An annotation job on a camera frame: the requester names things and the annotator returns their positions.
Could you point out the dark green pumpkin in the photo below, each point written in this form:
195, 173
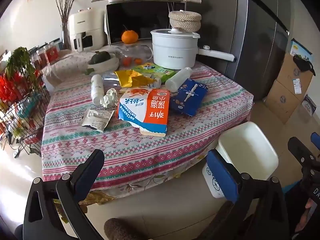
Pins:
100, 57

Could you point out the dried branches in vase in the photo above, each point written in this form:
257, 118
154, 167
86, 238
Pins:
65, 12

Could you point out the glass jar red contents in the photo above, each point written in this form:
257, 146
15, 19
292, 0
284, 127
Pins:
41, 56

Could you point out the white air fryer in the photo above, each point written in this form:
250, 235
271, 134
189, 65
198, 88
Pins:
85, 30

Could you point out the large orange mandarin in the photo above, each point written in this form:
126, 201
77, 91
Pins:
129, 37

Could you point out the white floral table cloth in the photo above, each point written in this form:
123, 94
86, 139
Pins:
67, 65

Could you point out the white electric cooking pot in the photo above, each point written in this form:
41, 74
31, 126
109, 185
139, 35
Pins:
172, 50

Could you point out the small orange mandarin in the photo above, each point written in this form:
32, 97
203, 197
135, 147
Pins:
138, 60
127, 61

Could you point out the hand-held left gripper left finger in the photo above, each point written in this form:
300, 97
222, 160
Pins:
87, 177

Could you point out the black white microwave oven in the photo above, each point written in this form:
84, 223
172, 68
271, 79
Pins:
140, 20

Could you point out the teal box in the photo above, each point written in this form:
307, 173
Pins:
28, 107

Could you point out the green snack packet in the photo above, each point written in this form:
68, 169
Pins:
155, 71

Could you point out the white ceramic bowl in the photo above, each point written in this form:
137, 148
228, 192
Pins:
107, 65

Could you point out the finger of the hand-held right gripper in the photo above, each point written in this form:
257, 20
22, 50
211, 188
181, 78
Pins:
298, 152
315, 140

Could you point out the grey refrigerator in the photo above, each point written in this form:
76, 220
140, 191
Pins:
252, 42

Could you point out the glass jar red label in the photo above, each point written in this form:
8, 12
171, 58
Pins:
53, 53

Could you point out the yellow foil wrapper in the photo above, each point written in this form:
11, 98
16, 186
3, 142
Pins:
132, 77

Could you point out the white tissue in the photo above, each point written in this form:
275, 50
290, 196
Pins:
110, 98

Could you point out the silver white sachet wrapper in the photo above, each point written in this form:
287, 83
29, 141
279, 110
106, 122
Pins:
97, 120

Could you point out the white plastic waste bin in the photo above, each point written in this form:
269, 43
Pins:
247, 150

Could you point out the white plastic bottle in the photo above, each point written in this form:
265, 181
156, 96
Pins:
97, 90

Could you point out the blue white printed box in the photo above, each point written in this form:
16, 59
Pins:
301, 50

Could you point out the cardboard box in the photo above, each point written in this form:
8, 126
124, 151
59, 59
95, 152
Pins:
282, 102
290, 77

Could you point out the woven lidded basket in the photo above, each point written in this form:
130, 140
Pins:
185, 21

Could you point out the orange white blue carton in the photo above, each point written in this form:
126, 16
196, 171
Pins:
145, 112

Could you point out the green leafy plant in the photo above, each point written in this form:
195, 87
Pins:
21, 62

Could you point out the small printed box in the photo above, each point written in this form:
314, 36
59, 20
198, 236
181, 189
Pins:
309, 105

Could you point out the translucent white bottle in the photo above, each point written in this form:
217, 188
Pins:
178, 78

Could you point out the brown fuzzy slipper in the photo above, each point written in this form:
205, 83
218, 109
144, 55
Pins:
120, 230

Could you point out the dark blue snack packet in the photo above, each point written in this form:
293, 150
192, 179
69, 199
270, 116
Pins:
187, 97

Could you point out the glass teapot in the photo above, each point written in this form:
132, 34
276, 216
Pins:
136, 52

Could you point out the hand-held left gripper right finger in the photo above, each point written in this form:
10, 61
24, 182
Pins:
222, 175

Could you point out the black bag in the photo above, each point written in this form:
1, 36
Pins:
303, 65

